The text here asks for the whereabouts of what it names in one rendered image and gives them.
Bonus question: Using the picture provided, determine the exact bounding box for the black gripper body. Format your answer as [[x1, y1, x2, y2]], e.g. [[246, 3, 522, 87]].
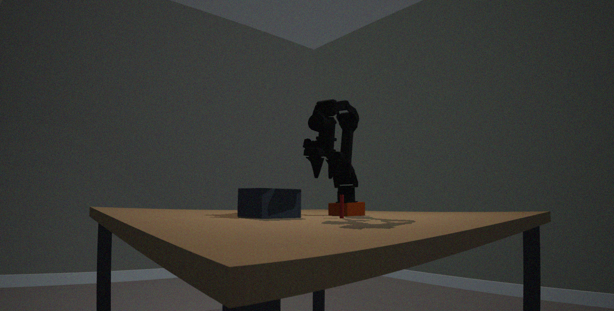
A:
[[304, 133, 345, 160]]

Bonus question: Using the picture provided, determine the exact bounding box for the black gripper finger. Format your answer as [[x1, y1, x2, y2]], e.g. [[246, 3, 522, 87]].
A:
[[326, 160, 342, 179], [306, 157, 324, 178]]

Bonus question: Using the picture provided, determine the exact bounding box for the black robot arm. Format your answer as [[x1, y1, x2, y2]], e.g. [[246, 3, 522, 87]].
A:
[[303, 99, 359, 203]]

